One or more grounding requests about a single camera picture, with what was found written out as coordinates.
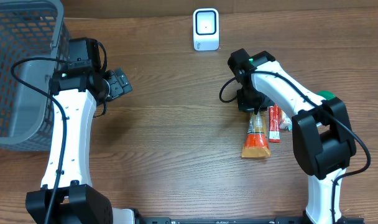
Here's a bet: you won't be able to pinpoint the small red white item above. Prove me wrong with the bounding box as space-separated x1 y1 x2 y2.
269 105 280 143

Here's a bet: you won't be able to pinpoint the teal wet wipes pack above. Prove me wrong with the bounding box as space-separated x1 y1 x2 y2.
280 111 292 131

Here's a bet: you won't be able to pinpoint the red orange snack bag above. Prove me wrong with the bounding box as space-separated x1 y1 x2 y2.
241 112 272 159

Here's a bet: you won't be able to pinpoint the green lid jar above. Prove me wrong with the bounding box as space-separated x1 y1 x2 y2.
317 90 335 100

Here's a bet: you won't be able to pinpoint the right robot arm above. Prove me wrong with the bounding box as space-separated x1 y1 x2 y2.
228 49 363 223

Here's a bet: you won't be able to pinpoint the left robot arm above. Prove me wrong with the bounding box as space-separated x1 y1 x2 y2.
25 38 136 224

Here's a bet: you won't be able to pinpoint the white barcode scanner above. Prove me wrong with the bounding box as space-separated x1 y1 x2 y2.
193 8 219 51

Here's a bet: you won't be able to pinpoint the grey plastic shopping basket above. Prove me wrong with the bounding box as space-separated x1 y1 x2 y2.
0 0 70 151

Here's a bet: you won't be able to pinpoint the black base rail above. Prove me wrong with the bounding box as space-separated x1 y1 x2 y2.
139 216 366 224

